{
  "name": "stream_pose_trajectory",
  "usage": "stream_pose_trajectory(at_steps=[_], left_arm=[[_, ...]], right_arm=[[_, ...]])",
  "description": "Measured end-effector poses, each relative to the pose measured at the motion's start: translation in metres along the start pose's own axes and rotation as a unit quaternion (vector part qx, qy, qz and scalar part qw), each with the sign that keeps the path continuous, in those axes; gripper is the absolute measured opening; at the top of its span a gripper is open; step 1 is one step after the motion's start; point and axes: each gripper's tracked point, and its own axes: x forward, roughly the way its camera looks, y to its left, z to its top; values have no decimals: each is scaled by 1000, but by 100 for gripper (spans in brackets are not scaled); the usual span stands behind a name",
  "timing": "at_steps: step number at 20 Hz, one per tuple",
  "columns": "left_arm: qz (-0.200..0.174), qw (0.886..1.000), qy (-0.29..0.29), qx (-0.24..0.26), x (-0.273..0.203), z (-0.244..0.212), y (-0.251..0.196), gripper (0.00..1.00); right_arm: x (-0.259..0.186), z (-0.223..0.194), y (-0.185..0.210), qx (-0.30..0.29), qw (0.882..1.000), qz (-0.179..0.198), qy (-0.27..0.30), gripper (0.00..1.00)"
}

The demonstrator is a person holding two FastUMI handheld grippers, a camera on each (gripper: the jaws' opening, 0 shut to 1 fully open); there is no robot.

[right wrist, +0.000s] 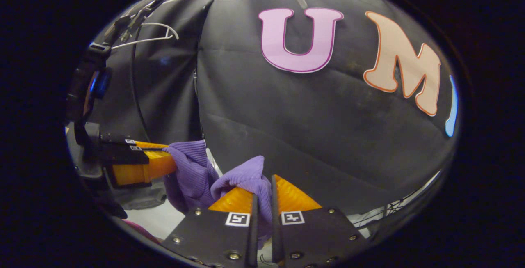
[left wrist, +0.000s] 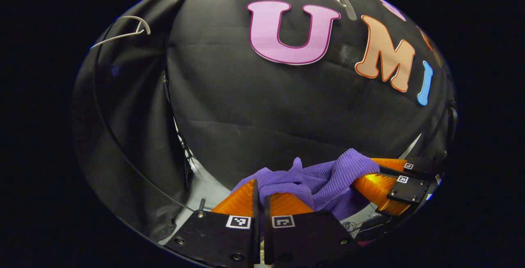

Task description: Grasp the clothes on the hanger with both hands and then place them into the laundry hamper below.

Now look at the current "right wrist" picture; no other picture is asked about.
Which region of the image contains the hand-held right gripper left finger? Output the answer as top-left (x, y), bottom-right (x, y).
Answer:
top-left (161, 187), bottom-right (259, 268)

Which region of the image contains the purple corduroy shirt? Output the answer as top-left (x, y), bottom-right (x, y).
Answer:
top-left (162, 140), bottom-right (274, 249)

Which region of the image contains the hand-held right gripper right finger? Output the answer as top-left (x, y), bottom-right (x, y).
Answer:
top-left (271, 174), bottom-right (368, 268)

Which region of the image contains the black backdrop cloth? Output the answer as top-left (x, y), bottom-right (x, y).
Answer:
top-left (88, 0), bottom-right (460, 229)

